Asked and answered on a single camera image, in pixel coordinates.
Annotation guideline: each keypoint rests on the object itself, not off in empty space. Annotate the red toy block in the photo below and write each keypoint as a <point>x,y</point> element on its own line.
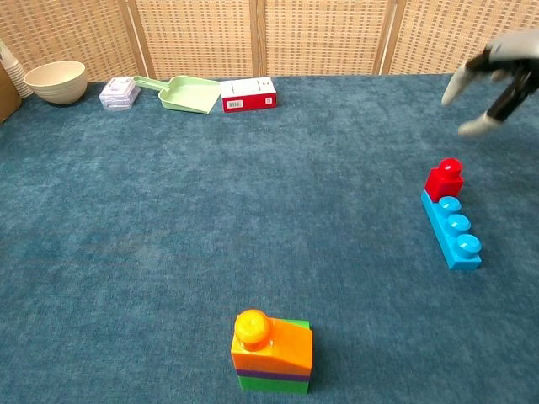
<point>442,183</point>

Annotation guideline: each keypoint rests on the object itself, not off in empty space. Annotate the thin purple toy block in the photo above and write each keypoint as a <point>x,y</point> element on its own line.
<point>273,375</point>

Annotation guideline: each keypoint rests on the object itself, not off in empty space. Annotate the brown cardboard box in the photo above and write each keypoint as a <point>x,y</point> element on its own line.
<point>6,101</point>

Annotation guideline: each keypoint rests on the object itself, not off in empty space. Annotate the orange sloped toy block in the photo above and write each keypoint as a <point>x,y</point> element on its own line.
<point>286,349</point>

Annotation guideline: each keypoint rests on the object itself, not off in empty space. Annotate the beige ceramic bowl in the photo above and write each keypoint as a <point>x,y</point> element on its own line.
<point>54,89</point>

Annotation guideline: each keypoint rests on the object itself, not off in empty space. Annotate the light green dustpan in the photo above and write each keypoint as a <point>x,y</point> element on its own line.
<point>189,94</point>

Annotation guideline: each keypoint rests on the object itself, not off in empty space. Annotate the paper cups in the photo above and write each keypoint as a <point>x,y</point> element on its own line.
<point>17,76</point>

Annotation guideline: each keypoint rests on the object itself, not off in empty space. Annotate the green toy block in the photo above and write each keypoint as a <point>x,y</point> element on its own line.
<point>273,385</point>

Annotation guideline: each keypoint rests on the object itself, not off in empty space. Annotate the blue table cloth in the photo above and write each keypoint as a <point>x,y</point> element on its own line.
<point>210,210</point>

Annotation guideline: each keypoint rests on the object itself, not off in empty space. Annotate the long blue four-stud block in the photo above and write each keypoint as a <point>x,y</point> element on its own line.
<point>452,248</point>

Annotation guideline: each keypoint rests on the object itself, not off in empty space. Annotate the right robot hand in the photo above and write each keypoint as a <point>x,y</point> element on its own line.
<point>520,50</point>

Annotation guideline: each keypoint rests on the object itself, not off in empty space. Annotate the red and white carton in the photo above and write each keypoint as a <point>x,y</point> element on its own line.
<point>248,94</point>

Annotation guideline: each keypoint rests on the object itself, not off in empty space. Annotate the woven bamboo folding screen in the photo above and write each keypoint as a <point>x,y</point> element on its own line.
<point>324,33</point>

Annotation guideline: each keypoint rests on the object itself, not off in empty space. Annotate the clear plastic box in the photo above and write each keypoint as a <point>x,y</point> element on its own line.
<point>119,96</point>

